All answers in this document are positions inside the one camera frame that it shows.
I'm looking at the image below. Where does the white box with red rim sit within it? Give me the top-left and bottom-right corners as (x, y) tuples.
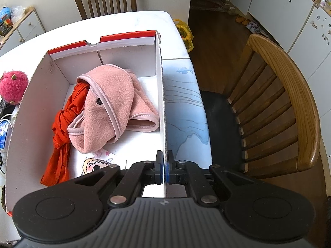
(5, 30), (164, 213)

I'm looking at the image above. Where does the pink fuzzy plush ball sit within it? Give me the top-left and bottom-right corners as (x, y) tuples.
(0, 70), (29, 105)

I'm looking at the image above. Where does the yellow mesh bag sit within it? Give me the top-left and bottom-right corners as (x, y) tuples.
(173, 19), (194, 53)

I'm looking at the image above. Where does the red knit scarf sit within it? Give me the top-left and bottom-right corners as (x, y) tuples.
(40, 81), (90, 186)

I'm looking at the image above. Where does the sticker sheet in box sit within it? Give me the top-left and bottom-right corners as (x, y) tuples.
(82, 148), (127, 175)

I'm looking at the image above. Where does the pink fleece garment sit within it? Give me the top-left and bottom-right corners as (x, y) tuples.
(67, 64), (159, 153)

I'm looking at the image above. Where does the white cabinet wall unit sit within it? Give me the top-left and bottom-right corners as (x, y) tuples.
(228, 0), (331, 156)

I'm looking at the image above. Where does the blue white package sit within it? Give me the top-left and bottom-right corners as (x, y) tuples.
(0, 119), (12, 150)

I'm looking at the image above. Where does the small wooden side cabinet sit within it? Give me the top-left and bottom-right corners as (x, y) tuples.
(0, 7), (46, 55)

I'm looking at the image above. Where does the wooden chair with curved back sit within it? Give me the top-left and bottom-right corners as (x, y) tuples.
(200, 33), (321, 179)

